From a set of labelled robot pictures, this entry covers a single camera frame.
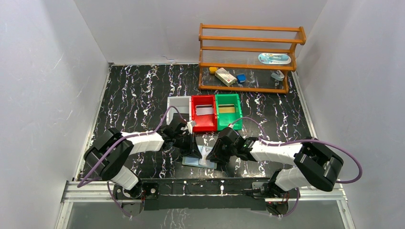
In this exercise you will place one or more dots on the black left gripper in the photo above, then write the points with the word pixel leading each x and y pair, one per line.
pixel 187 141

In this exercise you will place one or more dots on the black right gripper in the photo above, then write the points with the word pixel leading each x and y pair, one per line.
pixel 216 154

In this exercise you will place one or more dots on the grey VIP card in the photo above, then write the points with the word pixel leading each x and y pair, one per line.
pixel 205 150

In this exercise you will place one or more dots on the white magnetic stripe card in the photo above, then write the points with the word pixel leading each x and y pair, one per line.
pixel 206 109

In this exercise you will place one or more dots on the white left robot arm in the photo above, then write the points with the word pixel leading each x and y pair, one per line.
pixel 108 154

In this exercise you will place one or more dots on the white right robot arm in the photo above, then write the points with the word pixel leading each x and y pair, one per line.
pixel 313 163

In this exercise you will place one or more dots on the gold card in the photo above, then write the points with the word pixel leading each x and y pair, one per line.
pixel 226 109

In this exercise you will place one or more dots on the red plastic bin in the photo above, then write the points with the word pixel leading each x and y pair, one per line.
pixel 204 123

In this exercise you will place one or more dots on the green plastic bin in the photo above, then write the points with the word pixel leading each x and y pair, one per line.
pixel 223 120

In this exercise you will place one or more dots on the white plastic bin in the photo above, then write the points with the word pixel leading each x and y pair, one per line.
pixel 183 104

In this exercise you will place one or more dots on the white cardboard box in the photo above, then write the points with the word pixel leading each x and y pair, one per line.
pixel 225 77

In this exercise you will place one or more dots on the small blue block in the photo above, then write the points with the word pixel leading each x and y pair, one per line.
pixel 241 78

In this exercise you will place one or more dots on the small yellow block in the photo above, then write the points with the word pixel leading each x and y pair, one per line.
pixel 212 70

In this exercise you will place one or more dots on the orange wooden shelf rack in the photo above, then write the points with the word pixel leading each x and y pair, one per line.
pixel 236 49

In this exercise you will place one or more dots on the white tape dispenser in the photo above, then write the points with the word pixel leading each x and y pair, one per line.
pixel 278 75

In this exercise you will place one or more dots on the teal packaged tool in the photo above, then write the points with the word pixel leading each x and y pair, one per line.
pixel 274 58

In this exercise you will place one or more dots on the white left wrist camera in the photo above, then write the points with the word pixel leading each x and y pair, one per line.
pixel 190 125

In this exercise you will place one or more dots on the aluminium frame rail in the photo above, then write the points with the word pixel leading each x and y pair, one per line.
pixel 98 192

